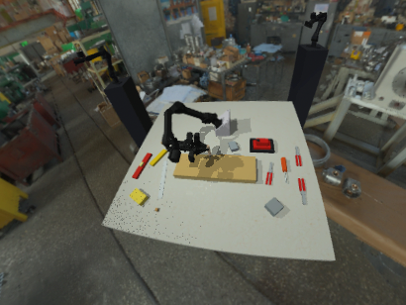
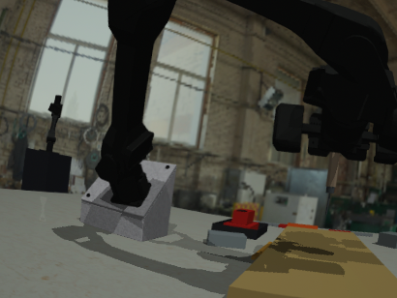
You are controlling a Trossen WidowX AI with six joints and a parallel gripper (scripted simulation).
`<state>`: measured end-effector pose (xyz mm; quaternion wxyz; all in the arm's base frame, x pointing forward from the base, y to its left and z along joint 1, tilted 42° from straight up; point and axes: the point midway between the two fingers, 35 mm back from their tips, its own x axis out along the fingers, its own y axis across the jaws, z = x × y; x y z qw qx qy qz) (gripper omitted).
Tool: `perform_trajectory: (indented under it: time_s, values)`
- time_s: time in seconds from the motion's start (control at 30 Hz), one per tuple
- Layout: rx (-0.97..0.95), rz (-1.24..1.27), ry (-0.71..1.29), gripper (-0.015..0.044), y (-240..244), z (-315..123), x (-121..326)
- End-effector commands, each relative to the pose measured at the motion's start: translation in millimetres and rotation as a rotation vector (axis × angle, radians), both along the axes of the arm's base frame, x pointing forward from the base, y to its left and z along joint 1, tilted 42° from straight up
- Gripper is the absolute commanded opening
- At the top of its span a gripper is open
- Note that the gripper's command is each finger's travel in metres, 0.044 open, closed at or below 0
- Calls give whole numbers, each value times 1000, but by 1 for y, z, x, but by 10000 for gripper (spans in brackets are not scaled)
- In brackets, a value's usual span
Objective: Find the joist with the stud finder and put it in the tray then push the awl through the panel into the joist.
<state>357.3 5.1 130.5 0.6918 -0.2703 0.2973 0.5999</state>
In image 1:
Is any tan panel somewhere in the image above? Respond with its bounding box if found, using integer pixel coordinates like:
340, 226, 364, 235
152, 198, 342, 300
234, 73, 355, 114
173, 153, 256, 183

